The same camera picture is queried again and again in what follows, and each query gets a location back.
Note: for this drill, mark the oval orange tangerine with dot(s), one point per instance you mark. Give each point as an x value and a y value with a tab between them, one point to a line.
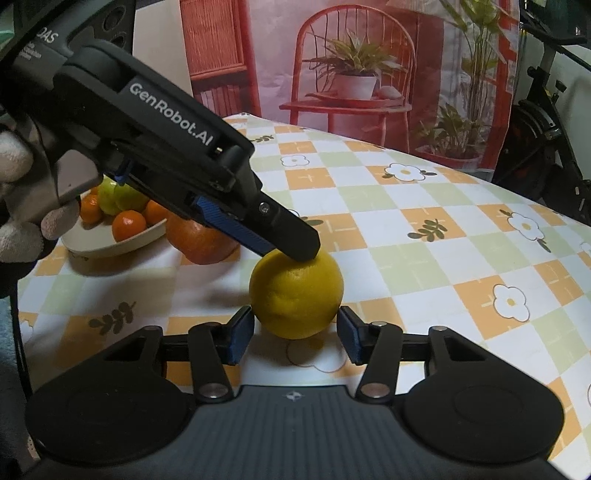
154	213

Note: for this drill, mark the beige round plate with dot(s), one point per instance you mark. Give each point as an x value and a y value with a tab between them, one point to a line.
96	241

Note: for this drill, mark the checkered floral tablecloth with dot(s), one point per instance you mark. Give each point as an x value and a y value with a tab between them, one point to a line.
418	245

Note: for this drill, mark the gloved left hand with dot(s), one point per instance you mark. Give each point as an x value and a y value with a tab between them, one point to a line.
40	196

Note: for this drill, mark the green round fruit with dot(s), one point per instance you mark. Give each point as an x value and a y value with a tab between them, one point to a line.
127	198

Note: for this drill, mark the printed red backdrop cloth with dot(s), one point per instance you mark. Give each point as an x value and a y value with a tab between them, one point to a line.
430	78

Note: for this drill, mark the small tangerine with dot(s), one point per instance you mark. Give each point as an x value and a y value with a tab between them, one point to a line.
127	224
90	212

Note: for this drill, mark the pale green tomato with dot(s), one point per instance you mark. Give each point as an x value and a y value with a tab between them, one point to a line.
105	197

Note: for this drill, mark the black exercise bike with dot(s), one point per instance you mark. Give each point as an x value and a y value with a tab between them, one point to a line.
537	160

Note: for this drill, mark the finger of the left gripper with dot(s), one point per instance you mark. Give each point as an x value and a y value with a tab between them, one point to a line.
281	228
210	215

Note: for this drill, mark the brown-red round fruit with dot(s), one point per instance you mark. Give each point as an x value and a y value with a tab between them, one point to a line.
199	244

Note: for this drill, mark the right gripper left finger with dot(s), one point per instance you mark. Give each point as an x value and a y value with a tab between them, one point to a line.
211	347

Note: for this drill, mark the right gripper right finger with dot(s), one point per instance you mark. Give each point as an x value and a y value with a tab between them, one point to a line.
377	346

